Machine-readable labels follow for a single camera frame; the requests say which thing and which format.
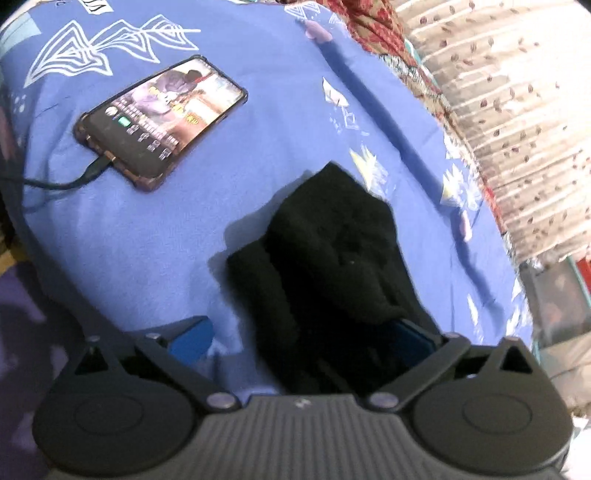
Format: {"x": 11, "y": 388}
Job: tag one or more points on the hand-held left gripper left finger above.
{"x": 191, "y": 341}

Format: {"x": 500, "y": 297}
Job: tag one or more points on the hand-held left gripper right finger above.
{"x": 418, "y": 339}

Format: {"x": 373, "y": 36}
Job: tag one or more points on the black pants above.
{"x": 332, "y": 258}

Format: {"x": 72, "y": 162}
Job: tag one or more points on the blue printed bedsheet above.
{"x": 175, "y": 230}

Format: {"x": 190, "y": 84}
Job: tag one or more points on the dark box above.
{"x": 556, "y": 300}

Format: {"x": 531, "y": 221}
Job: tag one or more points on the smartphone in clear case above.
{"x": 161, "y": 120}

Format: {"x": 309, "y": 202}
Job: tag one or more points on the white leaf print curtain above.
{"x": 517, "y": 101}

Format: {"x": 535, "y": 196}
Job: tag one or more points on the red floral blanket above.
{"x": 383, "y": 41}

